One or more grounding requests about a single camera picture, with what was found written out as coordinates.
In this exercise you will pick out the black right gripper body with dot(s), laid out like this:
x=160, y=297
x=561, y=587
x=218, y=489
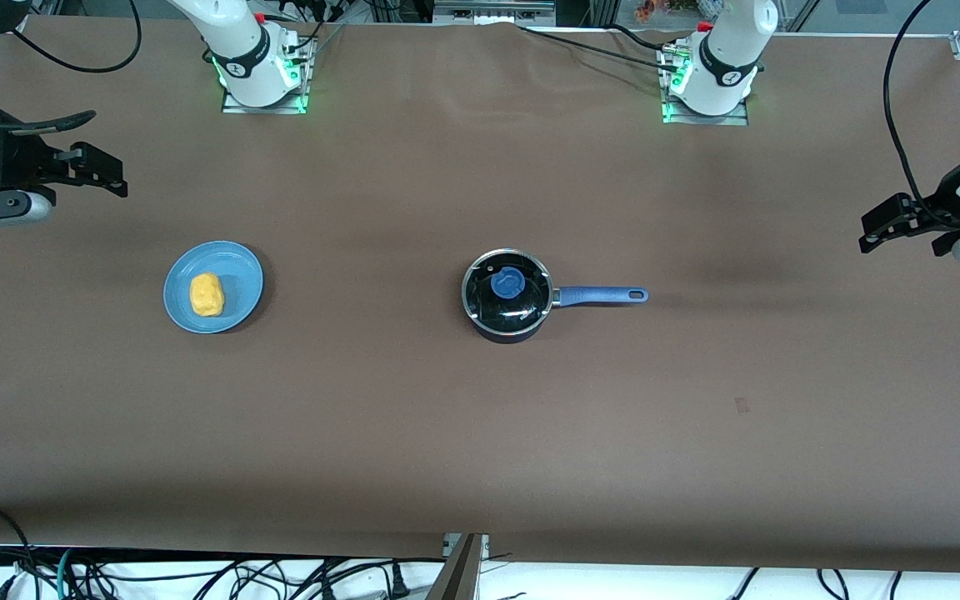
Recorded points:
x=15, y=160

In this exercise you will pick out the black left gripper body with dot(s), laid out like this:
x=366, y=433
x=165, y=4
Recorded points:
x=943, y=205

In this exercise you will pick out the yellow potato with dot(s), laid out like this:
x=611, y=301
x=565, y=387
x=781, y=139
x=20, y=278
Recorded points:
x=206, y=295

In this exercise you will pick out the glass lid with blue knob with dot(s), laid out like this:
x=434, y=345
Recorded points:
x=507, y=284

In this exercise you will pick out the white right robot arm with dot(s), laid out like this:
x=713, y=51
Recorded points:
x=238, y=50

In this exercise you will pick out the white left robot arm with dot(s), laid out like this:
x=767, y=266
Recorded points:
x=726, y=58

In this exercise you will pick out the blue round plate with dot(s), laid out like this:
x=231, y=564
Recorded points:
x=238, y=271

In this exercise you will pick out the orange colourful object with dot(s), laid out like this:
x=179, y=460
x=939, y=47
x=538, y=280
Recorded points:
x=651, y=10

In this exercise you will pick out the brown table mat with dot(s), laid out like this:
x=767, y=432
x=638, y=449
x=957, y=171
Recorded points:
x=447, y=433

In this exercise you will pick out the aluminium profile bar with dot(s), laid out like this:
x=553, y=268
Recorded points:
x=459, y=575

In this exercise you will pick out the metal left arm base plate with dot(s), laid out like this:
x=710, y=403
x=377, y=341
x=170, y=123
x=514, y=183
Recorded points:
x=738, y=119

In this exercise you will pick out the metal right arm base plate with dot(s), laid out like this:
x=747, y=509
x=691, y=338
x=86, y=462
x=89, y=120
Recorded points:
x=280, y=108

